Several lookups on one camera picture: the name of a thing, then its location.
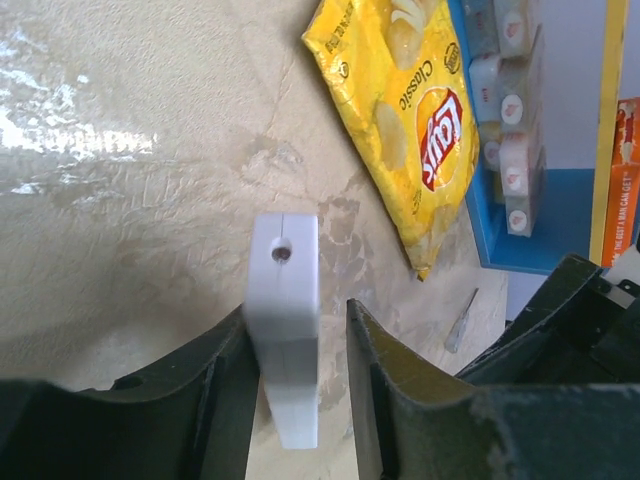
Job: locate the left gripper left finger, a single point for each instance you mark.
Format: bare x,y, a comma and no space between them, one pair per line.
188,415

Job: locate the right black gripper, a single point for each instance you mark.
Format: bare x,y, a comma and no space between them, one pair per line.
580,327

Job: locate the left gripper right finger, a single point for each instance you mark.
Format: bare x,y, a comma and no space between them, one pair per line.
412,420

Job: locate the clear handle screwdriver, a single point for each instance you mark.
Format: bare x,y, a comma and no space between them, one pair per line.
458,329

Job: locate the white long remote control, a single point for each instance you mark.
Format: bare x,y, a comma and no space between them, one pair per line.
282,311

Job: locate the orange product box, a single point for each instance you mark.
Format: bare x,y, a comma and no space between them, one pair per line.
624,183

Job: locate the blue yellow pink shelf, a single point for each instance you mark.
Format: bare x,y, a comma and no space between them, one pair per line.
584,64

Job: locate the pack of tissue packets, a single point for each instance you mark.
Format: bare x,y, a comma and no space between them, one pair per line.
507,42

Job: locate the yellow Lays chip bag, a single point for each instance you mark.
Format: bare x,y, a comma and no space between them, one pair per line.
396,75

